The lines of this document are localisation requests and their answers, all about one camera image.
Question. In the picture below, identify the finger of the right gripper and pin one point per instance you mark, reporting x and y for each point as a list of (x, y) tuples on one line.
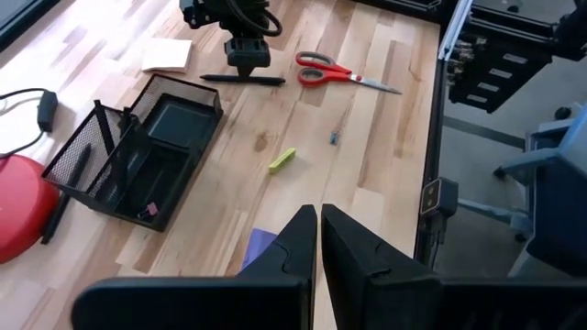
[(258, 50), (237, 50)]

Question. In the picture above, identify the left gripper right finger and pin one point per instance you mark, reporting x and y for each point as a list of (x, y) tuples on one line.
[(357, 275)]

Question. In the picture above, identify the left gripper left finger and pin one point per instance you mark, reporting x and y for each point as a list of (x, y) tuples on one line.
[(284, 256)]

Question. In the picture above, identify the purple sticky note pad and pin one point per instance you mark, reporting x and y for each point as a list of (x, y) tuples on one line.
[(257, 243)]

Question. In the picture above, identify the black pen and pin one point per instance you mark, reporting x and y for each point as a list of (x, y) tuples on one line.
[(220, 79)]

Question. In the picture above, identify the beige sticky note pad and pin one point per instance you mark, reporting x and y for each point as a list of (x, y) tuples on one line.
[(167, 55)]

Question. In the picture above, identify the yellow-green eraser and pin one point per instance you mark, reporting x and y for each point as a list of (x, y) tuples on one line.
[(282, 160)]

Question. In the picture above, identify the small blue binder clip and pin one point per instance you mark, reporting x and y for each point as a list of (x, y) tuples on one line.
[(334, 138)]

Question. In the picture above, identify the black mesh desk organizer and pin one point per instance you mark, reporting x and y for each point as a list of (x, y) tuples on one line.
[(179, 124)]

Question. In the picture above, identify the blue-grey office chair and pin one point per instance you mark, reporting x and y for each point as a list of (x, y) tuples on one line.
[(559, 206)]

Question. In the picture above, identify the small pink binder clip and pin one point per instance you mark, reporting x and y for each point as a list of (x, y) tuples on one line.
[(149, 211)]

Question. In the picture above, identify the black controller box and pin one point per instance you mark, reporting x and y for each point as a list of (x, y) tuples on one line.
[(495, 87)]

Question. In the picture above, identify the red desk lamp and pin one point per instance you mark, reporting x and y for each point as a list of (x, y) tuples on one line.
[(23, 206)]

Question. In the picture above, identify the table-level camera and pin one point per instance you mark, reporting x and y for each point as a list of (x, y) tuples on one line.
[(438, 197)]

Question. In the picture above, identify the black aluminium table frame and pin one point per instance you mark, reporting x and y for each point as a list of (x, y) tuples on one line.
[(431, 137)]

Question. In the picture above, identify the silver aluminium bracket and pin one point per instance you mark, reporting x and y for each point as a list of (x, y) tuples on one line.
[(454, 32)]

